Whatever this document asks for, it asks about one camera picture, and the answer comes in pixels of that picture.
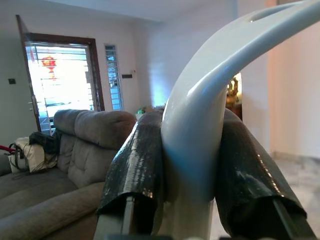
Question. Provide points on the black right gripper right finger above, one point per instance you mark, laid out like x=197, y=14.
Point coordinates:
x=247, y=180

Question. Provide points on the narrow louvred window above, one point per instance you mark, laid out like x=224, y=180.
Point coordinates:
x=113, y=75

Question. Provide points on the black wall switch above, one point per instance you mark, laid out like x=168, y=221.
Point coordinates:
x=11, y=81

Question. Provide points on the dark brown entrance door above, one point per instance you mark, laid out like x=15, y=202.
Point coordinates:
x=29, y=80

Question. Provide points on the dark brown door frame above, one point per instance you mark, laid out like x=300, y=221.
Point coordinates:
x=60, y=38

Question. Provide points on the black cloth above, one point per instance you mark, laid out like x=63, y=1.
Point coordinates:
x=45, y=141

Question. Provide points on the green leafy object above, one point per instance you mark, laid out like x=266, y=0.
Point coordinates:
x=143, y=110

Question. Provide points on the dark wooden cabinet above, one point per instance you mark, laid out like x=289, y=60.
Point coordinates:
x=236, y=111

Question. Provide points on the grey fabric sofa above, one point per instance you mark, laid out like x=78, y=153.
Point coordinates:
x=95, y=130

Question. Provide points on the metal security grille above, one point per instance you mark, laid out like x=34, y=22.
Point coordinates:
x=70, y=75

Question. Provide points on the gold statue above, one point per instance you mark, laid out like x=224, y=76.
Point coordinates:
x=233, y=91

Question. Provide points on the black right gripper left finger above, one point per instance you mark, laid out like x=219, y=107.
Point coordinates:
x=135, y=170

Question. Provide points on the dark wall switch plate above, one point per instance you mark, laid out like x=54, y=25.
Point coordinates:
x=127, y=76

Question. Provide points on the red hanging lantern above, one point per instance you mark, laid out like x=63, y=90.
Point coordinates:
x=49, y=62

